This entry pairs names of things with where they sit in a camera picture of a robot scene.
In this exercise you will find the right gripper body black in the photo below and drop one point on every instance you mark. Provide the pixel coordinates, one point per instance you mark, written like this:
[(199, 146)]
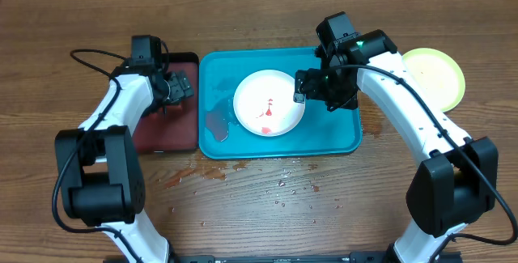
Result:
[(329, 90)]

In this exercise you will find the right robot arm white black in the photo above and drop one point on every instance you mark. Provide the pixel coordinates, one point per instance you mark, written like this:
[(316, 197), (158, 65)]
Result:
[(455, 181)]

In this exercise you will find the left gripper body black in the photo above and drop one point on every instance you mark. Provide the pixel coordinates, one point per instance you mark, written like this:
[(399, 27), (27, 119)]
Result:
[(179, 86)]

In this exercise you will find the black tray with red water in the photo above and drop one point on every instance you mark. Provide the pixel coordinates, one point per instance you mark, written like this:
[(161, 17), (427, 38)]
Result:
[(177, 130)]

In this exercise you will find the yellow green plate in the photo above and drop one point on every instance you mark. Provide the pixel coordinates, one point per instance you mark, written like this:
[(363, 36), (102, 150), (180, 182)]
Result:
[(438, 75)]

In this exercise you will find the white plate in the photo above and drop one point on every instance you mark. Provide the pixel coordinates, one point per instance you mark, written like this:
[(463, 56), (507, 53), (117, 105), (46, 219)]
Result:
[(264, 103)]

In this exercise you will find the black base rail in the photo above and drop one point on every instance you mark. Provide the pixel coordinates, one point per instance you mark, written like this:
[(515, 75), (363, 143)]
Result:
[(283, 259)]

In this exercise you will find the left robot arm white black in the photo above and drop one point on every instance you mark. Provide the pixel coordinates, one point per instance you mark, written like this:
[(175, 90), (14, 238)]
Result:
[(100, 185)]

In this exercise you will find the teal plastic tray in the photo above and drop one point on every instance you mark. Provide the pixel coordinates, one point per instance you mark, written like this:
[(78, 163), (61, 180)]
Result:
[(221, 136)]

